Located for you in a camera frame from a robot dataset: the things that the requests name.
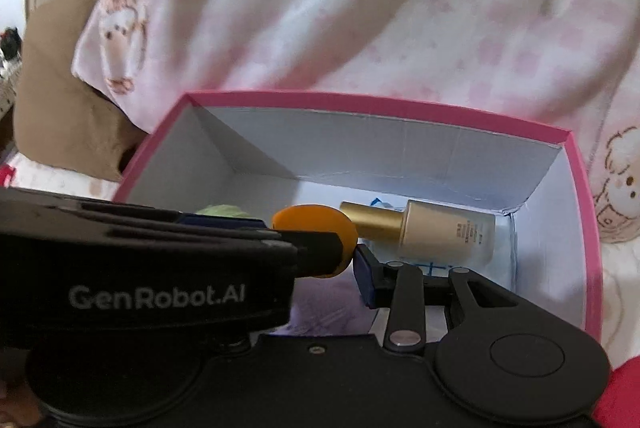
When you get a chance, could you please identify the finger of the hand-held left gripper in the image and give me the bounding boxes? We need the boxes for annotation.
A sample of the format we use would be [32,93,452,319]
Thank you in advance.
[176,213,272,232]
[280,230,344,280]

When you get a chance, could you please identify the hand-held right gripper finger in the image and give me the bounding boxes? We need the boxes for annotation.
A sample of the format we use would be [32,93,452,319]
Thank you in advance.
[352,244,523,351]

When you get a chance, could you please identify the green yarn ball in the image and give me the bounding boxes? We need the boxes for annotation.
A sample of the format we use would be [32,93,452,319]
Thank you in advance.
[195,204,252,219]

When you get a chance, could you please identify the orange makeup sponge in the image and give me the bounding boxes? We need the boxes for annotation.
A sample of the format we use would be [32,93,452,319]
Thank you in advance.
[271,204,360,280]

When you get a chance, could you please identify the purple plush toy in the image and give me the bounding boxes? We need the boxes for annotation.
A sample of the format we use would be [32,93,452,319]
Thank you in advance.
[290,277,382,337]

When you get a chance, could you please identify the gold-capped foundation bottle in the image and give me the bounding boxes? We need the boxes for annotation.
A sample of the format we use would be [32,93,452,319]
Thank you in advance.
[340,199,497,266]

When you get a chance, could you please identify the pink cardboard box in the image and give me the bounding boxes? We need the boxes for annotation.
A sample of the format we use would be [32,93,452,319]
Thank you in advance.
[112,90,603,344]

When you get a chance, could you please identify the blue wet wipes pack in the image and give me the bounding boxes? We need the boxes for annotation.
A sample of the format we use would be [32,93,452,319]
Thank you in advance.
[357,195,517,294]

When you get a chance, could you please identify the brown pillow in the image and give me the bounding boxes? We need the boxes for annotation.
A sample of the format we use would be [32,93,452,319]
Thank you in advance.
[12,0,151,183]

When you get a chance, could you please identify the white patterned basket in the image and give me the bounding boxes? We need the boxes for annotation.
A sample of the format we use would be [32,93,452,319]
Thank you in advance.
[0,58,23,111]

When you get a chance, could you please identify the pink cartoon print pillow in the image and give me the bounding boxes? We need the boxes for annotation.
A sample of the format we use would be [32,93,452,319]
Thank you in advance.
[72,0,640,359]

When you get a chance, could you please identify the dark cat figurine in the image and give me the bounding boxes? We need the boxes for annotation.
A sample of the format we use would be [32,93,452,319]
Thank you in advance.
[0,27,23,63]

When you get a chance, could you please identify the red bear printed blanket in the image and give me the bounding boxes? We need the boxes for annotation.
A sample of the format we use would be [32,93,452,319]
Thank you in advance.
[0,155,640,428]

